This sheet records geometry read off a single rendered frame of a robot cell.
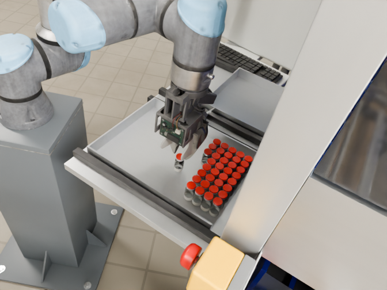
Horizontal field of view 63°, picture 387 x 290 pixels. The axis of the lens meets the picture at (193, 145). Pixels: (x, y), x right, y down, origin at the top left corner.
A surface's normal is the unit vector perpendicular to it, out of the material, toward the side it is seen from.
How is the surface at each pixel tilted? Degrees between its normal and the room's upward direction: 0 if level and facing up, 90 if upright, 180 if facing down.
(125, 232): 0
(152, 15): 74
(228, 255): 0
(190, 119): 0
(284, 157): 90
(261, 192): 90
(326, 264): 90
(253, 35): 90
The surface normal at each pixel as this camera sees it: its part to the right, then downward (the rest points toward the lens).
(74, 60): 0.74, 0.57
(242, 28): -0.61, 0.49
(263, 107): 0.15, -0.70
